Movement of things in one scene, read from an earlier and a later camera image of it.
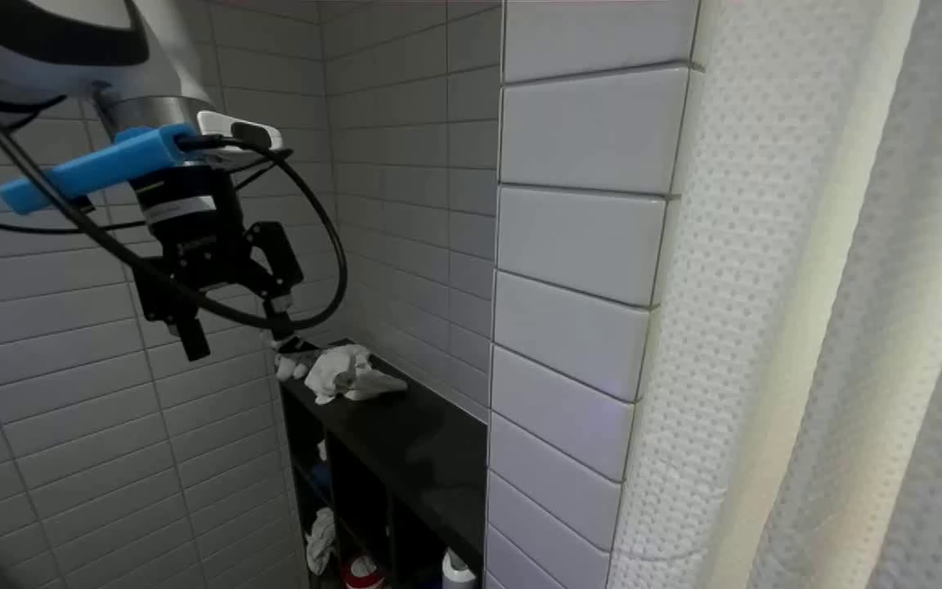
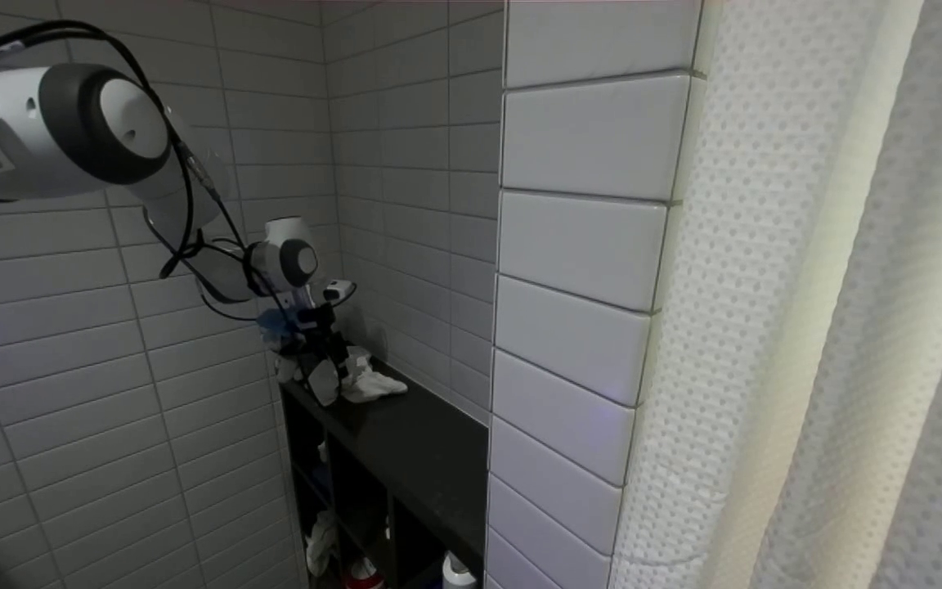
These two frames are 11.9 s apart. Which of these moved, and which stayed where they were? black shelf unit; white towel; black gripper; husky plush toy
Moved: black gripper
Stayed: husky plush toy; white towel; black shelf unit
